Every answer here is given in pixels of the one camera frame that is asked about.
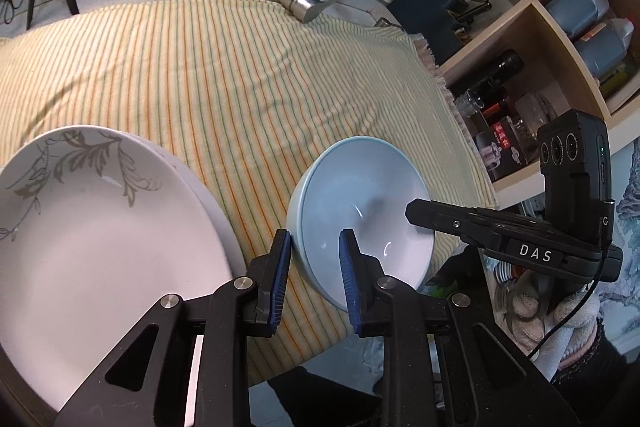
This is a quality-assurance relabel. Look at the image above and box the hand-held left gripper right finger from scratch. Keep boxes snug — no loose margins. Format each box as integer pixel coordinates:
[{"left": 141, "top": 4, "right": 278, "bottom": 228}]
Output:
[{"left": 338, "top": 228, "right": 583, "bottom": 427}]

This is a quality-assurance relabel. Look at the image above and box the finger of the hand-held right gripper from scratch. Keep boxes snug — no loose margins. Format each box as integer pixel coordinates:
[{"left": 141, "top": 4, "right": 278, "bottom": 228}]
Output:
[{"left": 405, "top": 198, "right": 502, "bottom": 249}]

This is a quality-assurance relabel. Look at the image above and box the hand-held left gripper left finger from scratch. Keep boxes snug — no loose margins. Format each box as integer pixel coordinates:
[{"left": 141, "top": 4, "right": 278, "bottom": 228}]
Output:
[{"left": 52, "top": 228, "right": 292, "bottom": 427}]

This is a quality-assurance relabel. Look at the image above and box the light blue bowl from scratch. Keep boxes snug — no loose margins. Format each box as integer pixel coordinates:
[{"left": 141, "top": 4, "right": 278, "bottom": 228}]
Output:
[{"left": 286, "top": 136, "right": 436, "bottom": 314}]

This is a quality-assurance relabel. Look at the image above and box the person's right forearm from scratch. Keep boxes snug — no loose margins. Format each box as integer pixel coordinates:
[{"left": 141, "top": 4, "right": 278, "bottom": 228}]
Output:
[{"left": 530, "top": 317, "right": 640, "bottom": 390}]

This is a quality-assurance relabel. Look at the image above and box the person's right hand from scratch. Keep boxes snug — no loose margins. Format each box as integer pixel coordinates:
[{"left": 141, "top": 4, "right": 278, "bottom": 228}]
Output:
[{"left": 505, "top": 284, "right": 603, "bottom": 360}]

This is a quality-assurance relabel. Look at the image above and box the black box red label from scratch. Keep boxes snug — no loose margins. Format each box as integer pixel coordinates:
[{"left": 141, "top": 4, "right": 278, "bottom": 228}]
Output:
[{"left": 475, "top": 114, "right": 541, "bottom": 182}]

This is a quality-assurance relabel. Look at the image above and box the clear glass jar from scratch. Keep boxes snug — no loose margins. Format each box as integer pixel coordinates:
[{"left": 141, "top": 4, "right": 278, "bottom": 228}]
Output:
[{"left": 510, "top": 94, "right": 558, "bottom": 132}]

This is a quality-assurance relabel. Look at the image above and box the yellow oil bottle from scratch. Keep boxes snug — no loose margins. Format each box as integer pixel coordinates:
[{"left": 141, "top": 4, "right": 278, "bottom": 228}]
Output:
[{"left": 597, "top": 57, "right": 640, "bottom": 102}]

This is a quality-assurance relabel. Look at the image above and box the black bottle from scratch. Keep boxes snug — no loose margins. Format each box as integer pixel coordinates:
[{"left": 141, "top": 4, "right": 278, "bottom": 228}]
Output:
[{"left": 465, "top": 49, "right": 525, "bottom": 102}]

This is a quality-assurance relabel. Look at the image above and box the beige wooden shelf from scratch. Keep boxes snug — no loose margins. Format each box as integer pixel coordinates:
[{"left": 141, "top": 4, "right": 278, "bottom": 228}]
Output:
[{"left": 440, "top": 0, "right": 640, "bottom": 208}]

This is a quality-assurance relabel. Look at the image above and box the white plate grey leaf print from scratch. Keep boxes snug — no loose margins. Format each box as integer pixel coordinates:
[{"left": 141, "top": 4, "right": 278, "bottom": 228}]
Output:
[{"left": 0, "top": 124, "right": 223, "bottom": 413}]

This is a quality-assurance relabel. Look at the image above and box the dark blue knife block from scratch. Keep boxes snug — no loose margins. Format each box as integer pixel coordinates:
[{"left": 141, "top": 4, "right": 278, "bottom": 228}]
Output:
[{"left": 387, "top": 0, "right": 481, "bottom": 68}]

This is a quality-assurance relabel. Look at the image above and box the yellow striped towel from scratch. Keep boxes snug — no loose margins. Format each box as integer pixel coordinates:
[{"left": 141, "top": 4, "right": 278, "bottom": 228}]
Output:
[{"left": 0, "top": 0, "right": 501, "bottom": 385}]

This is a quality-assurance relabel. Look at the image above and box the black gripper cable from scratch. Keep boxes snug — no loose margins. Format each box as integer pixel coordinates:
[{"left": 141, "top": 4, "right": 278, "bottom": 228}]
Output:
[{"left": 527, "top": 277, "right": 604, "bottom": 358}]

